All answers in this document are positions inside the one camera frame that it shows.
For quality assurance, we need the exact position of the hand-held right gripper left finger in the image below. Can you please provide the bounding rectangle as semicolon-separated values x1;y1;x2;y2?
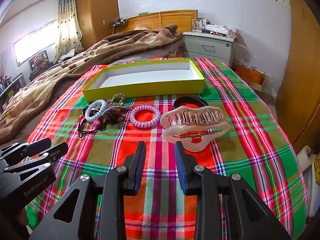
29;141;147;240

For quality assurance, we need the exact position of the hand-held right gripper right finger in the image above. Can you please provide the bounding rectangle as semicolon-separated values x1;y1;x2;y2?
174;141;292;240

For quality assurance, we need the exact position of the brown cardboard box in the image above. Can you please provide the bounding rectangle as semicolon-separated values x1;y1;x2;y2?
250;75;269;92

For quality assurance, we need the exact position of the purple spiral hair tie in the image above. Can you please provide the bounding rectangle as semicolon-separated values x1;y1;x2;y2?
129;106;161;128

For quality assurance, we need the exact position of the dotted curtain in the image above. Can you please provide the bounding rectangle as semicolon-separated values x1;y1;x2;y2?
55;0;83;62

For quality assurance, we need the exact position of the brown beaded hair tie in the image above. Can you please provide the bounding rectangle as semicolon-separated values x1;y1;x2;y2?
106;112;125;125

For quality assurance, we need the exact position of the cluttered desk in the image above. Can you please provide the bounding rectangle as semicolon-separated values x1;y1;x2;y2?
0;73;25;105

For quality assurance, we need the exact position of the power strip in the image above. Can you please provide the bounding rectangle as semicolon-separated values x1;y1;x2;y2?
110;17;128;27

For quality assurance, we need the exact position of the plaid bedsheet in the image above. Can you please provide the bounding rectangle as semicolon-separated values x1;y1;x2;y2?
26;57;309;240

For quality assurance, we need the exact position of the grey nightstand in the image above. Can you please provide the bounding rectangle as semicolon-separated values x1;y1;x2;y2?
182;31;237;68

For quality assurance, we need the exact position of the clear pink hair claw clip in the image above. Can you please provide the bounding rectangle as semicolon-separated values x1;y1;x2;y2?
160;105;229;152

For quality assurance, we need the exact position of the wooden headboard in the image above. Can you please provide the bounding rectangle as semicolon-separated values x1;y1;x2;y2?
116;9;198;33

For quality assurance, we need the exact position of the orange box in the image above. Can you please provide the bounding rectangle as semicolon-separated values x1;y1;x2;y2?
235;65;264;85

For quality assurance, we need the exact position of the black elastic hair tie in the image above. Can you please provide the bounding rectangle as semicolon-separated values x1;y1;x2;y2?
78;106;107;138

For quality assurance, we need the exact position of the wooden wardrobe with stars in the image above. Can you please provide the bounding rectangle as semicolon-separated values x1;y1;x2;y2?
74;0;120;50

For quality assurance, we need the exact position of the yellow-green cardboard box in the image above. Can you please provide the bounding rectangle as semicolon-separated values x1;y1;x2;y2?
82;59;205;102

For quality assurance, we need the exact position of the rhinestone hair tie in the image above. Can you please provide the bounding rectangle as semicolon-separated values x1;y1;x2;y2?
106;94;125;108

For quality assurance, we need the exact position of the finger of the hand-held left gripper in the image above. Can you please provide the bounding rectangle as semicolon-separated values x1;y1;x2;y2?
0;138;52;161
5;142;69;174

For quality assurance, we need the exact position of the plain wooden wardrobe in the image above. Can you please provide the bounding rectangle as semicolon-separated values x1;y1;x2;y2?
275;0;320;153

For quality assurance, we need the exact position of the white tissue pack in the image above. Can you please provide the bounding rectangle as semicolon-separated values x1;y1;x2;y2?
204;24;229;34

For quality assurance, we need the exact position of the light blue spiral hair tie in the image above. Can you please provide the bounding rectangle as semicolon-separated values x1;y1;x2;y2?
84;99;107;122

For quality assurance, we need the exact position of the teddy bear picture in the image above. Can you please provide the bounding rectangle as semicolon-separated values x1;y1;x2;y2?
28;50;48;72

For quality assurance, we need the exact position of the black headband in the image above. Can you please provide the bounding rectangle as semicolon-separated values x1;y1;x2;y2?
173;95;209;109

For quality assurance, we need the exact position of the glass cup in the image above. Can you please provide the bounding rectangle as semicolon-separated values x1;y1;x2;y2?
191;19;202;33

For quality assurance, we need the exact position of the clear plastic bag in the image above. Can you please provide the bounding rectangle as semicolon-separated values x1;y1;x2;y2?
236;40;258;67

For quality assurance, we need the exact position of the brown patterned blanket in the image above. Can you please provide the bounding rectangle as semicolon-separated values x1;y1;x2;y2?
0;24;185;144

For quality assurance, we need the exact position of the window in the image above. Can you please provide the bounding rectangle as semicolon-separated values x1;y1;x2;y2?
13;19;59;67

